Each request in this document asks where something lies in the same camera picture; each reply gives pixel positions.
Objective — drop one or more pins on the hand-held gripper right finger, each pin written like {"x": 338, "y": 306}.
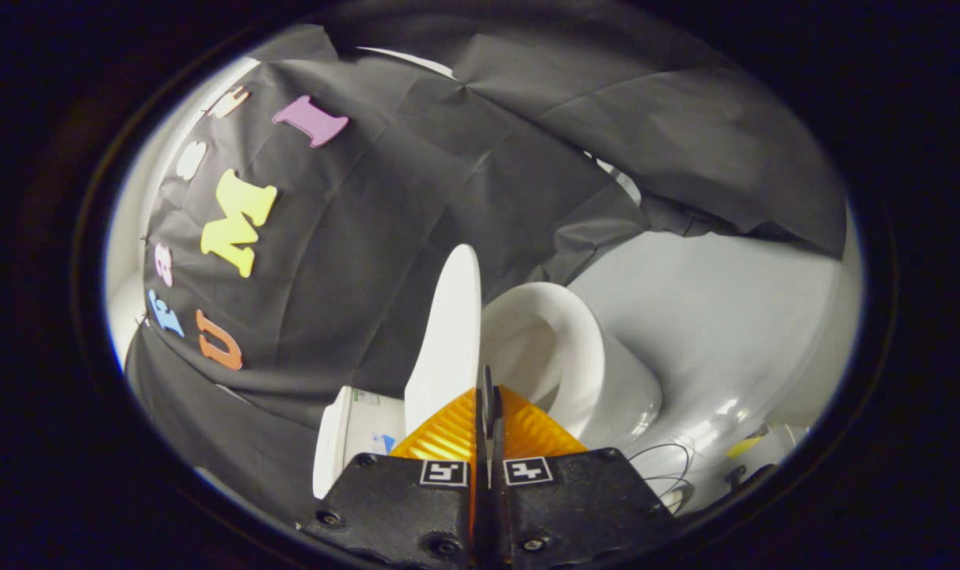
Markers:
{"x": 575, "y": 503}

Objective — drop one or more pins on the yellow tape strip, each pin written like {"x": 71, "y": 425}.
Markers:
{"x": 745, "y": 447}

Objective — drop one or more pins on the black backdrop cloth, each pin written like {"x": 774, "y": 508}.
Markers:
{"x": 385, "y": 237}

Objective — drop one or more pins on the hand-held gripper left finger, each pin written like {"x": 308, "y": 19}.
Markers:
{"x": 401, "y": 507}

